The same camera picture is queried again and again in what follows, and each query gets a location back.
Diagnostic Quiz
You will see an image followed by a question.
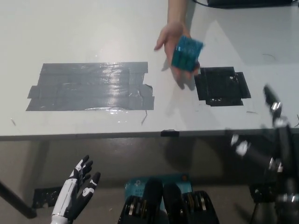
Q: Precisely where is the grey duct tape patch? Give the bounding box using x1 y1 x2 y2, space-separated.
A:
25 61 155 112

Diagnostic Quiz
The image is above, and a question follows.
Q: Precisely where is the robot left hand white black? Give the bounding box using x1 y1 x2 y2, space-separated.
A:
51 154 101 220

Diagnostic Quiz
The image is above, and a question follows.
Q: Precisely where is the black tape patch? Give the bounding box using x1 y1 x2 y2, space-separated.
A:
194 67 252 107

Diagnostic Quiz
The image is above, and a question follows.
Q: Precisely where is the teal sponge block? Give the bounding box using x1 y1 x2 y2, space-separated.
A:
171 35 204 72

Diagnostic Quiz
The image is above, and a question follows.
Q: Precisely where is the person's bare hand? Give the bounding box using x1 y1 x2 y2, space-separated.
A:
154 21 201 91

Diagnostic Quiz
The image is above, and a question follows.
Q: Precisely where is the black device on desk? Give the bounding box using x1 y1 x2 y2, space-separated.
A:
206 0 299 9

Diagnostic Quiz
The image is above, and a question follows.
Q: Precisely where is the black slanted table leg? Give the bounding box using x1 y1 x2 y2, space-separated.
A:
0 179 37 219

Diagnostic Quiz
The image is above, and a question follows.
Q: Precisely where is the robot right hand black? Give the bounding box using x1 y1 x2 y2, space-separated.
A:
230 84 295 174

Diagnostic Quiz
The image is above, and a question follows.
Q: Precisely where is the black floor bracket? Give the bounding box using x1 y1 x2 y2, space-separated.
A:
249 183 281 202

